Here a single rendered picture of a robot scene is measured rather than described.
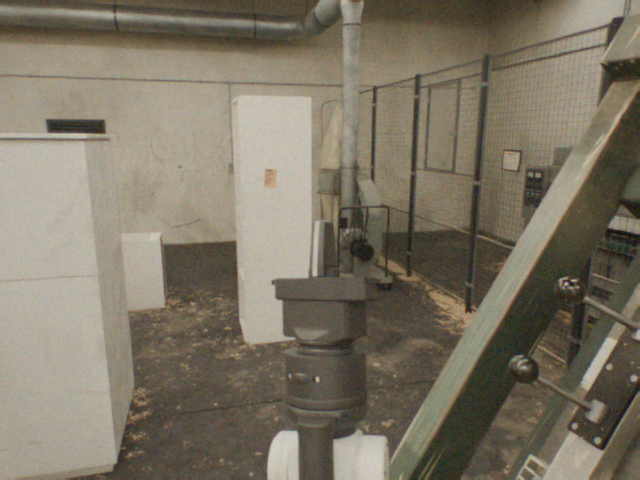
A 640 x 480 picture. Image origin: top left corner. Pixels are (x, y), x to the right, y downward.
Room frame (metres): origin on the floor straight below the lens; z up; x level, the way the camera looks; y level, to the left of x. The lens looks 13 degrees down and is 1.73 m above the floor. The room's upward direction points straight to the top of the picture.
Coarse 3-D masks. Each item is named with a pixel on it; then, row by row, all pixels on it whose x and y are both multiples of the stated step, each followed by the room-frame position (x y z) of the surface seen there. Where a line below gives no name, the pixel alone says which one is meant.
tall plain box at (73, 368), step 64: (0, 192) 2.19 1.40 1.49; (64, 192) 2.25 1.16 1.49; (0, 256) 2.18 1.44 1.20; (64, 256) 2.24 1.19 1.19; (0, 320) 2.17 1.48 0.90; (64, 320) 2.23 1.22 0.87; (128, 320) 3.08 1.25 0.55; (0, 384) 2.16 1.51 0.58; (64, 384) 2.23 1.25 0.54; (128, 384) 2.87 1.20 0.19; (0, 448) 2.15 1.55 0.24; (64, 448) 2.22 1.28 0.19
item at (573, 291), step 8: (560, 280) 0.62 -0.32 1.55; (568, 280) 0.61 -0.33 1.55; (576, 280) 0.61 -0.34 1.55; (560, 288) 0.61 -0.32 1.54; (568, 288) 0.61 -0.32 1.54; (576, 288) 0.60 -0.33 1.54; (584, 288) 0.61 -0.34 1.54; (560, 296) 0.61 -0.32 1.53; (568, 296) 0.61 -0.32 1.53; (576, 296) 0.60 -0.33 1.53; (584, 296) 0.61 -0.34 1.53; (568, 304) 0.61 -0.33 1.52; (592, 304) 0.61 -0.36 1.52; (600, 304) 0.61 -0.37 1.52; (608, 312) 0.61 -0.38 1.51; (616, 320) 0.61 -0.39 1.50; (624, 320) 0.60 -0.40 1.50; (632, 320) 0.60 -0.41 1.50; (632, 328) 0.60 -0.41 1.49; (632, 336) 0.60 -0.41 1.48
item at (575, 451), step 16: (624, 416) 0.56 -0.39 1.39; (624, 432) 0.56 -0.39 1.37; (576, 448) 0.57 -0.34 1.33; (592, 448) 0.56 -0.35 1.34; (608, 448) 0.55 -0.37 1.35; (624, 448) 0.56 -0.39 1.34; (560, 464) 0.58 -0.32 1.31; (576, 464) 0.56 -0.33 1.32; (592, 464) 0.55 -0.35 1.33; (608, 464) 0.55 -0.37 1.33
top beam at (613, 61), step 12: (624, 24) 0.93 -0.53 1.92; (636, 24) 0.90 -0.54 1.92; (624, 36) 0.91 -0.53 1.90; (636, 36) 0.88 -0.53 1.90; (612, 48) 0.91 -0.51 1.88; (624, 48) 0.89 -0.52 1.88; (636, 48) 0.87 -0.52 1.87; (612, 60) 0.90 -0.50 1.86; (624, 60) 0.88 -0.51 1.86; (636, 60) 0.86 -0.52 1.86; (612, 72) 0.92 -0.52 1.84; (624, 72) 0.90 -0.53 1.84; (636, 72) 0.88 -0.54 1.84
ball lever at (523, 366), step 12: (516, 360) 0.59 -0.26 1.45; (528, 360) 0.59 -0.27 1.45; (516, 372) 0.59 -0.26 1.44; (528, 372) 0.58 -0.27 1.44; (552, 384) 0.59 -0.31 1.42; (564, 396) 0.58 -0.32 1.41; (576, 396) 0.58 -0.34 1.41; (588, 408) 0.58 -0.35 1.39; (600, 408) 0.57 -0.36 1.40; (600, 420) 0.56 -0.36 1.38
